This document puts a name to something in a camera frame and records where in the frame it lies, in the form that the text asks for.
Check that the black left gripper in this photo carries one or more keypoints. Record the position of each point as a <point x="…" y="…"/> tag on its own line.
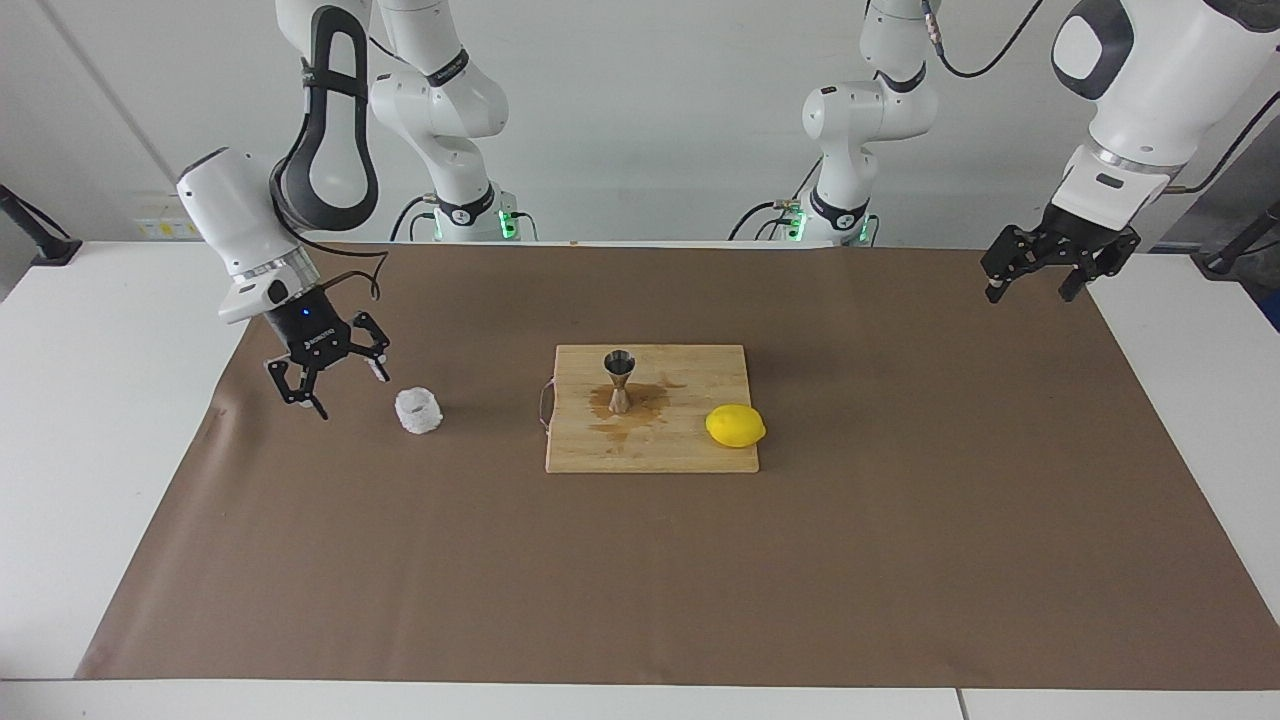
<point x="1085" y="240"/>

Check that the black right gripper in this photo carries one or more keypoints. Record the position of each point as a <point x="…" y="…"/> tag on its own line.
<point x="310" y="332"/>

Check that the steel double jigger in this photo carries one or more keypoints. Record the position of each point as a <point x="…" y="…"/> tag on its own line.
<point x="620" y="400"/>

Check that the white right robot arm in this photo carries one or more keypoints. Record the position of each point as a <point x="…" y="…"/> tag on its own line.
<point x="240" y="210"/>

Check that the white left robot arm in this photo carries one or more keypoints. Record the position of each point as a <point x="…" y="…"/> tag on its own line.
<point x="1150" y="90"/>

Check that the black stand clamp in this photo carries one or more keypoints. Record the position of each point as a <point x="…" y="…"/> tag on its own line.
<point x="1225" y="262"/>
<point x="55" y="250"/>

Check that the wooden cutting board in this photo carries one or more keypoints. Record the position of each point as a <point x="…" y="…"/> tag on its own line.
<point x="580" y="440"/>

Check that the yellow lemon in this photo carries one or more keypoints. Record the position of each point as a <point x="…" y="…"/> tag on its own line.
<point x="735" y="426"/>

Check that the brown paper table mat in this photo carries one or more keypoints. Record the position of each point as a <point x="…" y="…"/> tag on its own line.
<point x="640" y="580"/>

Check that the white wall power outlet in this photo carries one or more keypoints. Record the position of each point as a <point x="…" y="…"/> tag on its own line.
<point x="155" y="225"/>

